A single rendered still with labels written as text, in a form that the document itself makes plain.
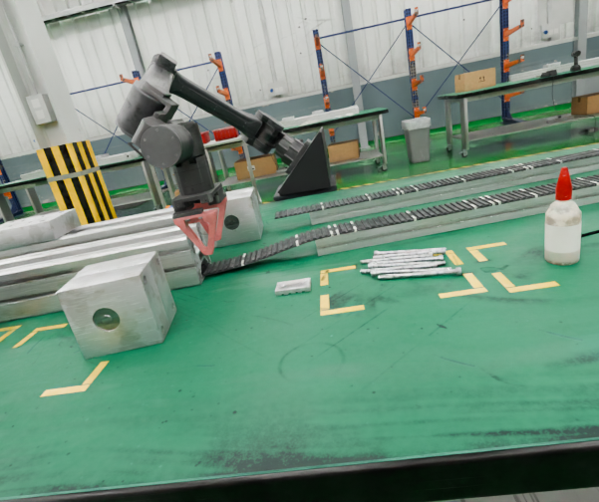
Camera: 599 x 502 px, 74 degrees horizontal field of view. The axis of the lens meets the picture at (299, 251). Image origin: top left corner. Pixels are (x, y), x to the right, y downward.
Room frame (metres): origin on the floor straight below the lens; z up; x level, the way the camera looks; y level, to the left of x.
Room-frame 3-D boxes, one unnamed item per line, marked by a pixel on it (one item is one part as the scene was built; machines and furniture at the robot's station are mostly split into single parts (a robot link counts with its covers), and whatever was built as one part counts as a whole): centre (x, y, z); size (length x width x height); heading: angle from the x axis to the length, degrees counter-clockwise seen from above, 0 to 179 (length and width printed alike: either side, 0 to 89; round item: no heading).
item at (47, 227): (0.87, 0.56, 0.87); 0.16 x 0.11 x 0.07; 88
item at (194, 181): (0.66, 0.14, 0.94); 0.10 x 0.07 x 0.07; 177
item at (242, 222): (0.87, 0.12, 0.83); 0.12 x 0.09 x 0.10; 178
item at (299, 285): (0.53, 0.02, 0.78); 0.05 x 0.03 x 0.01; 82
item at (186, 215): (0.64, 0.14, 0.87); 0.07 x 0.07 x 0.09; 87
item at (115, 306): (0.50, 0.24, 0.83); 0.11 x 0.10 x 0.10; 1
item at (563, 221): (0.45, -0.32, 0.84); 0.04 x 0.04 x 0.12
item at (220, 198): (0.69, 0.14, 0.87); 0.07 x 0.07 x 0.09; 87
